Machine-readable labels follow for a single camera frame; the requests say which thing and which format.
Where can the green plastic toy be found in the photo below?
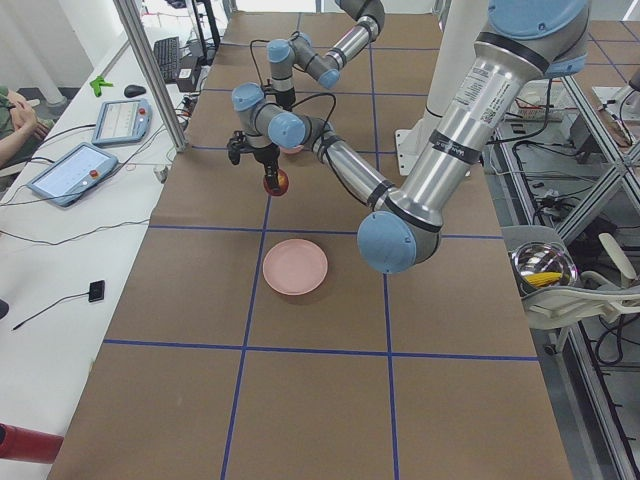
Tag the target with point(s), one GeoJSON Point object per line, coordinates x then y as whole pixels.
{"type": "Point", "coordinates": [98, 84]}

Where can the near teach pendant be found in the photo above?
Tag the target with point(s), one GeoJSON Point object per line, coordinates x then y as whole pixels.
{"type": "Point", "coordinates": [69, 178]}

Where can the pink plate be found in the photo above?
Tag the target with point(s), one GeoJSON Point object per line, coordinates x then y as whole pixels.
{"type": "Point", "coordinates": [295, 267]}

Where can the teach pendant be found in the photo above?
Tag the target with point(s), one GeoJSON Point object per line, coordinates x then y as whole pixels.
{"type": "Point", "coordinates": [122, 122]}
{"type": "Point", "coordinates": [69, 178]}

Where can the small black square device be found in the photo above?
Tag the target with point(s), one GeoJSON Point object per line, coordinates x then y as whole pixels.
{"type": "Point", "coordinates": [96, 291]}

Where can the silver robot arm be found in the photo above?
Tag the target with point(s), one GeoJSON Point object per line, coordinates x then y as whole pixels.
{"type": "Point", "coordinates": [297, 51]}
{"type": "Point", "coordinates": [521, 41]}

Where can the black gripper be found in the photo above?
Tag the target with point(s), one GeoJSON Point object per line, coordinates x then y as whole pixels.
{"type": "Point", "coordinates": [264, 155]}

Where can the aluminium frame post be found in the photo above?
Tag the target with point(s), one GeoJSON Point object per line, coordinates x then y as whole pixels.
{"type": "Point", "coordinates": [129, 15]}

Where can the black keyboard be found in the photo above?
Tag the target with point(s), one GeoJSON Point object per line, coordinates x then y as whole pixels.
{"type": "Point", "coordinates": [166, 52]}

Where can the steel bowl with corn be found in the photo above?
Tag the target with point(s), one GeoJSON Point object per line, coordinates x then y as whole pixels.
{"type": "Point", "coordinates": [538, 265]}

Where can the pink bowl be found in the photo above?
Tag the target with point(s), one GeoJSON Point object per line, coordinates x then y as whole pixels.
{"type": "Point", "coordinates": [292, 150]}

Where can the black mouse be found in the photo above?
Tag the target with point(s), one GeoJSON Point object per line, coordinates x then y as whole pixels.
{"type": "Point", "coordinates": [132, 90]}

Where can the red bottle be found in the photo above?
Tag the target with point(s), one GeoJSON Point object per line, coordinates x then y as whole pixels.
{"type": "Point", "coordinates": [21, 444]}

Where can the far teach pendant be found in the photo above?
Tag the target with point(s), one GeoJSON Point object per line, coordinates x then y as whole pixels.
{"type": "Point", "coordinates": [122, 122]}

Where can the red apple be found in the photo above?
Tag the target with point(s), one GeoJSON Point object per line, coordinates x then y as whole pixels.
{"type": "Point", "coordinates": [276, 184]}

